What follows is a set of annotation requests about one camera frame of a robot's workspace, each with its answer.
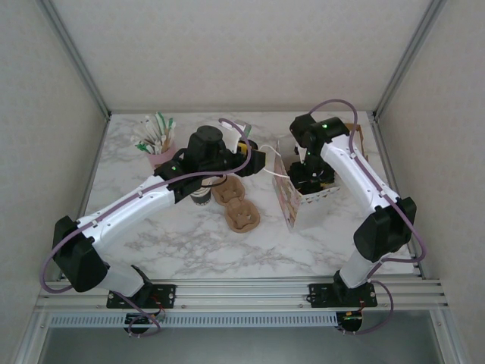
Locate brown pulp cup carrier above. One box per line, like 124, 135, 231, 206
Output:
211, 177, 261, 234

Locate brown cardboard napkin box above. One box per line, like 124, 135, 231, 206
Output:
340, 121, 371, 163

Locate small controller board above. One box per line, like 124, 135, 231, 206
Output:
124, 312, 158, 326
339, 311, 365, 330

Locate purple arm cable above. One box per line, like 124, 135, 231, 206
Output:
307, 98, 427, 337
40, 118, 252, 337

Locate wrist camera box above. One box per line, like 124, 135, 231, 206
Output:
289, 115, 316, 148
218, 118, 254, 144

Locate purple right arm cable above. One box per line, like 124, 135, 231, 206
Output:
307, 98, 427, 337

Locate paper cups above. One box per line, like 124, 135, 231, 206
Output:
189, 181, 214, 208

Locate white wrapped straw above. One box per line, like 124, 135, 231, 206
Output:
130, 132, 157, 147
142, 118, 162, 145

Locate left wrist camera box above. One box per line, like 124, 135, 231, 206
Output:
218, 118, 254, 144

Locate grey slotted cable duct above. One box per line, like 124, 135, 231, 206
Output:
48, 312, 338, 328

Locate aluminium frame post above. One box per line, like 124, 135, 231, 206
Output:
37, 0, 111, 122
371, 0, 449, 123

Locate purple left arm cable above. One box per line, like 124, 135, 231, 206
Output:
40, 118, 252, 337

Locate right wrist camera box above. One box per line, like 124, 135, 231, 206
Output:
289, 115, 316, 148

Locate white paper gift bag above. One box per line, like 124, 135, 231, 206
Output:
259, 139, 344, 231

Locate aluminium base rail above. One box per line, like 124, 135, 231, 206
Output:
36, 278, 450, 314

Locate pink straw holder cup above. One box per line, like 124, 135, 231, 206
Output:
146, 146, 179, 170

